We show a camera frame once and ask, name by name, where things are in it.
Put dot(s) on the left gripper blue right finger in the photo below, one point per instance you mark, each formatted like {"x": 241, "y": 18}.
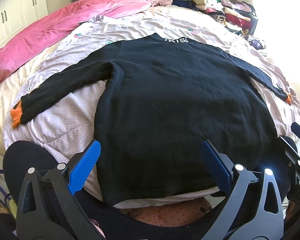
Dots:
{"x": 219, "y": 165}

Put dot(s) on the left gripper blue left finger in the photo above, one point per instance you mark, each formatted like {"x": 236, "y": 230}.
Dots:
{"x": 81, "y": 166}

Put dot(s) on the black long-sleeve sweater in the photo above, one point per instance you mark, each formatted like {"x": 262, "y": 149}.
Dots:
{"x": 162, "y": 99}

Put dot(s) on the white bag of clothes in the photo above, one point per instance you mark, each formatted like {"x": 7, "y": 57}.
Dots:
{"x": 258, "y": 44}

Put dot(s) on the pile of folded clothes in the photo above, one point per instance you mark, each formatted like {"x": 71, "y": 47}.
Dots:
{"x": 237, "y": 16}

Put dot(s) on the lilac strawberry bed cover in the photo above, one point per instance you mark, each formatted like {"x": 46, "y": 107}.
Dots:
{"x": 67, "y": 127}

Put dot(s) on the cream bed sheet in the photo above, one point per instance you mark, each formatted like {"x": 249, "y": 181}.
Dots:
{"x": 10, "y": 87}

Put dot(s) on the dark navy garment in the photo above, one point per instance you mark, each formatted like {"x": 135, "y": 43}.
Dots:
{"x": 185, "y": 4}

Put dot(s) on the pink quilt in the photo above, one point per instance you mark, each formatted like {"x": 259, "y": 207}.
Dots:
{"x": 52, "y": 28}

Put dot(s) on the cream wardrobe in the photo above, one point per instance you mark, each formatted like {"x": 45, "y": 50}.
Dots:
{"x": 15, "y": 15}

